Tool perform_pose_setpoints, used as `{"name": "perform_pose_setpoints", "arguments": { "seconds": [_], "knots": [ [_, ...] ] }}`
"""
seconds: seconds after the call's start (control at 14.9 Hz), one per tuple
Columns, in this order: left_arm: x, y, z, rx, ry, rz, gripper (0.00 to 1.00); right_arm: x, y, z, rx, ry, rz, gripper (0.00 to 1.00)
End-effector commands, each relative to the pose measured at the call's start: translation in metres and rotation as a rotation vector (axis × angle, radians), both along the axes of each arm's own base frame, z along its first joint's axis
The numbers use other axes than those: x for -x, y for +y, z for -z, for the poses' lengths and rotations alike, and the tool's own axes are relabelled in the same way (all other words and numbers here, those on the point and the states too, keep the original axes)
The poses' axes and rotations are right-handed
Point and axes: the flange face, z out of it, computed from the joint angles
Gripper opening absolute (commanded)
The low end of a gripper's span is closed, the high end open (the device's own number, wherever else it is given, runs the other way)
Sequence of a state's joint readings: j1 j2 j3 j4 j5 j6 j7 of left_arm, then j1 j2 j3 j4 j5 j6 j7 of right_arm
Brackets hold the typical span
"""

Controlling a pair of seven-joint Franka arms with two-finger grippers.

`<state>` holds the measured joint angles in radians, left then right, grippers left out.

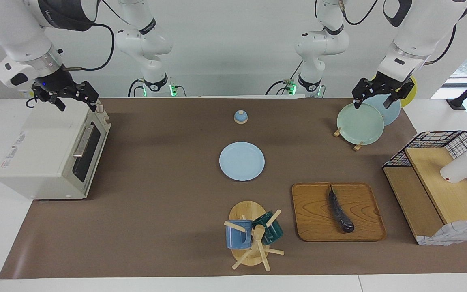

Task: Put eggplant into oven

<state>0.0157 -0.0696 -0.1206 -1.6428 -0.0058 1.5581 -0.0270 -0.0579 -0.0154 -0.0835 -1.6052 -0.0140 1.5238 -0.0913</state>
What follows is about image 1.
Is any toaster oven glass door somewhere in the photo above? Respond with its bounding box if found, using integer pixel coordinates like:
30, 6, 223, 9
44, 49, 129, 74
61, 105, 111, 199

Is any dark purple eggplant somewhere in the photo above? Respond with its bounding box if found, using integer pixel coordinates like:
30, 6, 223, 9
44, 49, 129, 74
328, 185, 356, 234

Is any light blue round plate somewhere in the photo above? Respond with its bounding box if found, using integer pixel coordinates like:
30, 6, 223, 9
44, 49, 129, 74
219, 142, 266, 182

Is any white toaster oven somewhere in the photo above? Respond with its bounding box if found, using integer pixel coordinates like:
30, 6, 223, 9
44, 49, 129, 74
0, 99, 111, 200

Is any pale blue racked plate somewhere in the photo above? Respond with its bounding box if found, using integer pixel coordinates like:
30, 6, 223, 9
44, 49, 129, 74
365, 94, 401, 126

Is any mint green plate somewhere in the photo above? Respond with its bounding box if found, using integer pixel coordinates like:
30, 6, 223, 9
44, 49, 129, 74
336, 103, 385, 146

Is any wooden plate rack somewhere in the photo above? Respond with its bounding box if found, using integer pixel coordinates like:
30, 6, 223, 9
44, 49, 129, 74
333, 127, 364, 152

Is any white cup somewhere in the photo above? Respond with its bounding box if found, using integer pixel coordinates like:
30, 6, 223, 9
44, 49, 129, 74
440, 150, 467, 184

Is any brown table mat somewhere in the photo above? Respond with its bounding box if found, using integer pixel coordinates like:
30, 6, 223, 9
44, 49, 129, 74
0, 97, 467, 279

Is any square wooden tray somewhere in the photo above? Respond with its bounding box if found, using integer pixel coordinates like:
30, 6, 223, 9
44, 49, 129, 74
291, 182, 387, 243

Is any grey white patterned cloth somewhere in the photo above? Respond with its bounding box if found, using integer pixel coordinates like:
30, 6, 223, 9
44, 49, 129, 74
416, 218, 467, 246

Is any dark green mug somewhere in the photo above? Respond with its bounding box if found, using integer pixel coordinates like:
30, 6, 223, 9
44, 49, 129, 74
252, 211, 284, 245

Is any wooden mug tree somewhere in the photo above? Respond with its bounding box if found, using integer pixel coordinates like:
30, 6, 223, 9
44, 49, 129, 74
223, 201, 285, 271

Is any blue mug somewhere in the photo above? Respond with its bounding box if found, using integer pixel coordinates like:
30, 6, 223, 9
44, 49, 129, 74
225, 220, 253, 249

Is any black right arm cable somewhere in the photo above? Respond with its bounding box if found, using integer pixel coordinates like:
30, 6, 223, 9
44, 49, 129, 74
61, 22, 115, 72

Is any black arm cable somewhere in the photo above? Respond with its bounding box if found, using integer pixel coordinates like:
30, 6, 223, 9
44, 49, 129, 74
422, 24, 457, 65
61, 22, 115, 72

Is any black base cable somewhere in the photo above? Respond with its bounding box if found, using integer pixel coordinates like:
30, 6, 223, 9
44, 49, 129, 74
128, 79, 145, 98
265, 61, 304, 96

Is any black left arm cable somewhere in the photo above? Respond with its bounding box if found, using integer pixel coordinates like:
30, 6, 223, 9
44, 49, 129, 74
422, 24, 457, 65

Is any black wire basket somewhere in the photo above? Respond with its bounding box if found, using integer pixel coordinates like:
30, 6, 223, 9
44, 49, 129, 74
382, 130, 467, 215

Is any wooden wire shelf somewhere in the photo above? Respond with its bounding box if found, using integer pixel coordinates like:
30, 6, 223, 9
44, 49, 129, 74
383, 147, 467, 244

